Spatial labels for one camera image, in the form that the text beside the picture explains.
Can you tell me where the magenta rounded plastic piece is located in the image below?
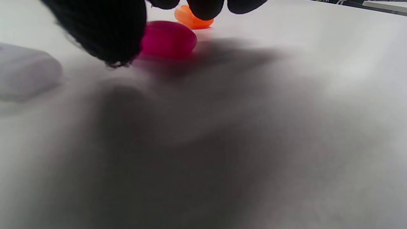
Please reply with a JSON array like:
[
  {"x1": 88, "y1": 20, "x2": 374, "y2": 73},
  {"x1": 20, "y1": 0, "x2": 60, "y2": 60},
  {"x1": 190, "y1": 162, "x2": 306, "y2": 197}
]
[{"x1": 139, "y1": 21, "x2": 198, "y2": 60}]

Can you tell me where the white flat board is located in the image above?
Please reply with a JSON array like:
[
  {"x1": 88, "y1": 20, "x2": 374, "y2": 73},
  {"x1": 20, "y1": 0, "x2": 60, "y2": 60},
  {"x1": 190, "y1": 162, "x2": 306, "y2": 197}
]
[{"x1": 362, "y1": 1, "x2": 407, "y2": 14}]

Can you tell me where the person's right hand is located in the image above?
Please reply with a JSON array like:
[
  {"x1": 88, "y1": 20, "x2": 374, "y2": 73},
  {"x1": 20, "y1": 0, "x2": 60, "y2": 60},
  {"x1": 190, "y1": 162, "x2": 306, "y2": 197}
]
[{"x1": 40, "y1": 0, "x2": 268, "y2": 68}]

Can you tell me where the white rounded box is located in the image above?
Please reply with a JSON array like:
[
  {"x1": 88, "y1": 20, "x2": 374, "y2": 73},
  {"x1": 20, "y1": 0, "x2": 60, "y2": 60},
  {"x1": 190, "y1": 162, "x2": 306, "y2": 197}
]
[{"x1": 0, "y1": 43, "x2": 63, "y2": 103}]

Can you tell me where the orange rounded plastic piece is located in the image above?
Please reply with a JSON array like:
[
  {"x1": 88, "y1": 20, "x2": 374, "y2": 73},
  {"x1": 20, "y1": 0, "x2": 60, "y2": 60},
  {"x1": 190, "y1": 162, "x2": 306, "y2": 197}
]
[{"x1": 174, "y1": 4, "x2": 214, "y2": 30}]

